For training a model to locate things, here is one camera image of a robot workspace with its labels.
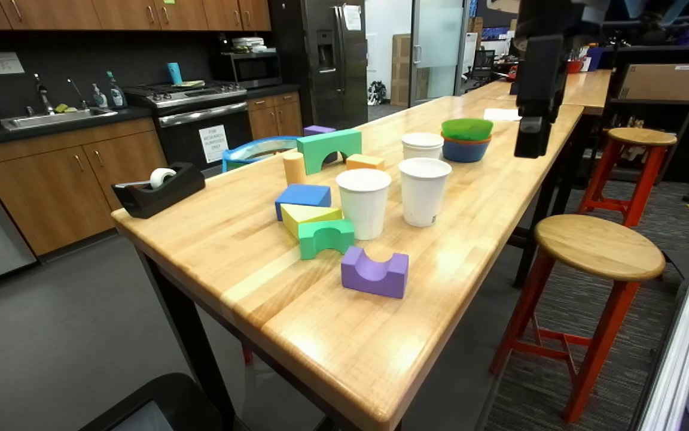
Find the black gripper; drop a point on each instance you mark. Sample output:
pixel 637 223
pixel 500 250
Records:
pixel 539 75

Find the white paper cup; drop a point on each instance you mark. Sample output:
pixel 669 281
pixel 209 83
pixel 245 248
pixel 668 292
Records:
pixel 423 194
pixel 421 144
pixel 364 206

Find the green plastic bowl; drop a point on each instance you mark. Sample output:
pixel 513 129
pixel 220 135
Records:
pixel 466 129

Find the wooden stool red legs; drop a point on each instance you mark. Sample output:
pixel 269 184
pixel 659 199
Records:
pixel 640 135
pixel 598 243

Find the black framed brown board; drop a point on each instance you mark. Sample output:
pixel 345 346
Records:
pixel 663 80

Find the cardboard box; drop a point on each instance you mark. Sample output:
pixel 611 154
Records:
pixel 400 68

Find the small purple foam block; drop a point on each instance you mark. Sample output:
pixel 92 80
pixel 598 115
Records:
pixel 318 129

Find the dark refrigerator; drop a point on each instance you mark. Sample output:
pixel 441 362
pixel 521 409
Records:
pixel 320 80

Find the large green arch block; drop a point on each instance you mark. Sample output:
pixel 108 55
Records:
pixel 309 144

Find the purple notched foam block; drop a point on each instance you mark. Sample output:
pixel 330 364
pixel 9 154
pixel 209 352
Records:
pixel 358 283

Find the blue foam block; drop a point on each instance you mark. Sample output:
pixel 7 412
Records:
pixel 302 194

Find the tan cylinder block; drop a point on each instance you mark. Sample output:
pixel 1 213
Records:
pixel 295 169

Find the yellow triangular foam block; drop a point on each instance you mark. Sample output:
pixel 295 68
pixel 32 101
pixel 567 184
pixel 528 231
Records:
pixel 299 216

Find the small green arch block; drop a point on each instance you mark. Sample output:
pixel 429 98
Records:
pixel 306 241

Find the narrow wooden base cabinet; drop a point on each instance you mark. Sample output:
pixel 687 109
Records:
pixel 272 115

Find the white robot cart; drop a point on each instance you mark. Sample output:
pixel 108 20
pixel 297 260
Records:
pixel 680 360

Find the light blue chair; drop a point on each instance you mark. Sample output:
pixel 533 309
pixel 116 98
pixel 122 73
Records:
pixel 248 147

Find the steel microwave oven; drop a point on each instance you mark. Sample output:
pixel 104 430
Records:
pixel 251 69

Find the stack of white plates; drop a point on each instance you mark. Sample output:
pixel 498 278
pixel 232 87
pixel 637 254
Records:
pixel 248 44

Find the white paper notice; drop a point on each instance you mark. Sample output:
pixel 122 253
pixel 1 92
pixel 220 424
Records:
pixel 214 144

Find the steel kitchen stove oven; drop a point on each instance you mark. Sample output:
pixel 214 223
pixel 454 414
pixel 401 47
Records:
pixel 179 132

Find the teal bottle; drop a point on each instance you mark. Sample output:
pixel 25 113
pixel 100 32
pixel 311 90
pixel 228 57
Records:
pixel 174 73

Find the white tape roll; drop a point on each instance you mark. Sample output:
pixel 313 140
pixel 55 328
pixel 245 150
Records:
pixel 161 175

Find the black tape dispenser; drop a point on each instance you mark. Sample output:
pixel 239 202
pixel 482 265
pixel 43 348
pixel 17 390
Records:
pixel 161 199

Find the wide wooden base cabinet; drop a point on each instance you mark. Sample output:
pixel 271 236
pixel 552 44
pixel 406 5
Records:
pixel 58 192

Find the steel kitchen sink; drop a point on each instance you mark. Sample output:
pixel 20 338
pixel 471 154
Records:
pixel 47 121

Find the black table frame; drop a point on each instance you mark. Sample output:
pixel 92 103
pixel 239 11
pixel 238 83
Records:
pixel 189 335

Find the wooden wall cabinets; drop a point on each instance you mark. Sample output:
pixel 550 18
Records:
pixel 81 13

